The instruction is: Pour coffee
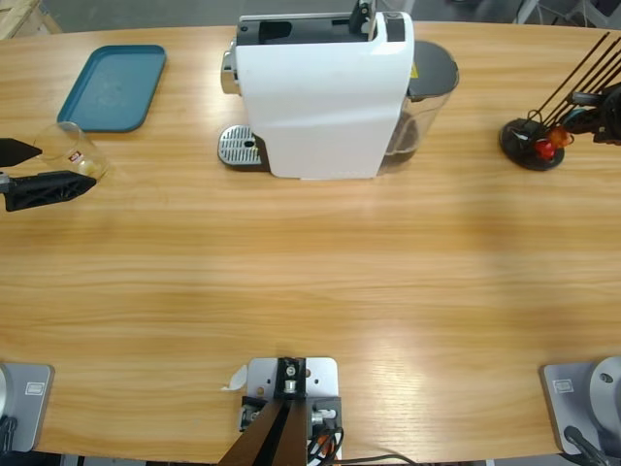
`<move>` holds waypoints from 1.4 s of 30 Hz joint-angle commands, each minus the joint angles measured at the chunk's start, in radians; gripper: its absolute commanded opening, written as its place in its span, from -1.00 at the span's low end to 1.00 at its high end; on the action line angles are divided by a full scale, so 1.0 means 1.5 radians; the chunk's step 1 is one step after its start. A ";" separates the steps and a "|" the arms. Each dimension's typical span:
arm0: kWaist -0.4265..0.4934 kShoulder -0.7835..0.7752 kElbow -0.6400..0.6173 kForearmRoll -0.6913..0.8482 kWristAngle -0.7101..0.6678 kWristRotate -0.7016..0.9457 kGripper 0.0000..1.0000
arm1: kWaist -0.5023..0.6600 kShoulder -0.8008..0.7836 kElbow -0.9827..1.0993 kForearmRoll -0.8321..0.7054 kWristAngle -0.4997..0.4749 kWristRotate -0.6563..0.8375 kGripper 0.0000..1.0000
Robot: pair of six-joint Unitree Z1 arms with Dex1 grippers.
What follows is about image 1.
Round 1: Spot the teal plastic tray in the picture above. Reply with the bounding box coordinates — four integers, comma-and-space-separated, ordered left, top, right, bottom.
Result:
56, 44, 168, 134

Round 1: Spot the white paper scrap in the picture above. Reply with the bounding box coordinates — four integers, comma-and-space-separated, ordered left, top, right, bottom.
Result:
220, 364, 249, 392

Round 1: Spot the clear drinking glass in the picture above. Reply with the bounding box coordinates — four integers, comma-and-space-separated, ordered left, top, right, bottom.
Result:
33, 120, 111, 183

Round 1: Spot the metal drip tray grate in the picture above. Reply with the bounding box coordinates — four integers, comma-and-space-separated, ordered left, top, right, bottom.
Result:
216, 124, 271, 174

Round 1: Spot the wooden pallet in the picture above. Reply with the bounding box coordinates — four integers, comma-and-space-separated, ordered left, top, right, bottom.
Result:
0, 0, 63, 41

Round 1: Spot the white capsule coffee machine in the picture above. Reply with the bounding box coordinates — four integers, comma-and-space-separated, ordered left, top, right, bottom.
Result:
216, 10, 416, 182

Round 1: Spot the silver coffee machine lever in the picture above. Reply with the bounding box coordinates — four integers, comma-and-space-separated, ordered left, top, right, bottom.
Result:
348, 0, 378, 40

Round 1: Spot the black base cable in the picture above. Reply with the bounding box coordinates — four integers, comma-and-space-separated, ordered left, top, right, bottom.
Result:
562, 425, 613, 466
0, 415, 19, 453

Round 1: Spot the white background metal frame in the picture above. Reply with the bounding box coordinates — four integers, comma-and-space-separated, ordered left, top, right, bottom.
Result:
513, 0, 621, 28

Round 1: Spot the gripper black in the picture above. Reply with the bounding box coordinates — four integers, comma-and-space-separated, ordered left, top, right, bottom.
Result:
563, 83, 621, 146
0, 138, 97, 213

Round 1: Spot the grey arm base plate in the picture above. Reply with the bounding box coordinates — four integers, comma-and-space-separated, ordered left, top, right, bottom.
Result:
0, 361, 56, 453
539, 355, 621, 457

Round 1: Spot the black capsule holder with rods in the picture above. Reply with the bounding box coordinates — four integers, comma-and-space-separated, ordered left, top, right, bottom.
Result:
498, 31, 621, 172

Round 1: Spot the clear water tank black lid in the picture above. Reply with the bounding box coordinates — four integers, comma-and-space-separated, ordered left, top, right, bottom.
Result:
377, 40, 460, 176

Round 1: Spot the orange coffee capsule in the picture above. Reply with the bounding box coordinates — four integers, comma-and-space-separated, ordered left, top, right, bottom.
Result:
547, 124, 573, 147

